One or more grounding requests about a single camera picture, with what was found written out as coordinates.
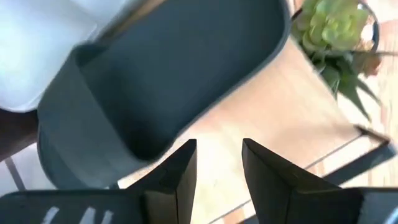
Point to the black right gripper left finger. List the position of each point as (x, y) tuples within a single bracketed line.
[(93, 207)]

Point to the black slide sandal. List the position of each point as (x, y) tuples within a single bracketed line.
[(171, 77)]

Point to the small potted succulent plant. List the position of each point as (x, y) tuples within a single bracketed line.
[(329, 28)]

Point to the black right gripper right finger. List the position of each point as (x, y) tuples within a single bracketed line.
[(311, 207)]

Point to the grey slide sandal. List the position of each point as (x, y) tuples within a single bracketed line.
[(37, 56)]

